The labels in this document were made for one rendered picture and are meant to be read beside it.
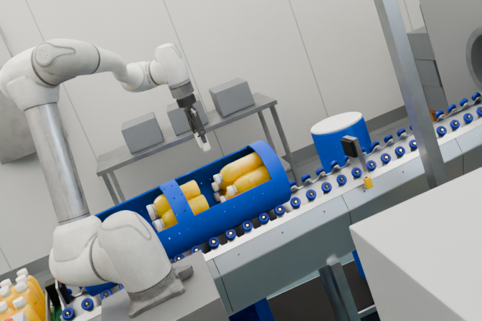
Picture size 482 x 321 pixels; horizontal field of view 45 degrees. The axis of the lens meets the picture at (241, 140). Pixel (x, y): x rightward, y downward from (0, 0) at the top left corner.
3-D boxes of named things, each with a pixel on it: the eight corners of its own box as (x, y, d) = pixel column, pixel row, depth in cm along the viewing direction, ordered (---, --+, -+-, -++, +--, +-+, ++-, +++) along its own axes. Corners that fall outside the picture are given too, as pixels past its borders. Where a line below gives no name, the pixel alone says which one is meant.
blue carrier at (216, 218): (298, 210, 236) (278, 147, 227) (95, 310, 214) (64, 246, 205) (271, 190, 262) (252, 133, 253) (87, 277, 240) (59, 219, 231)
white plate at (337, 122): (369, 108, 305) (370, 110, 305) (324, 116, 322) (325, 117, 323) (348, 128, 284) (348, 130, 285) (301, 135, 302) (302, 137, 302)
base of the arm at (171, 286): (198, 286, 171) (190, 270, 169) (129, 320, 169) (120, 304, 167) (192, 261, 188) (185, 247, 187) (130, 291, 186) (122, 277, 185)
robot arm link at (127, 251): (156, 290, 166) (122, 226, 161) (109, 297, 175) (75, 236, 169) (181, 257, 180) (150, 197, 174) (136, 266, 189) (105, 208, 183)
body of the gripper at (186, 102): (195, 92, 224) (204, 115, 227) (190, 91, 232) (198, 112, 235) (178, 99, 223) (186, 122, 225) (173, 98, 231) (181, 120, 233)
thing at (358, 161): (368, 170, 253) (357, 137, 249) (360, 173, 252) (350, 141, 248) (356, 166, 262) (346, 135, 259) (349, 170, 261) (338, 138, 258)
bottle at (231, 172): (254, 147, 240) (215, 166, 236) (263, 159, 236) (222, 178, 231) (256, 158, 246) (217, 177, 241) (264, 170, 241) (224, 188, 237)
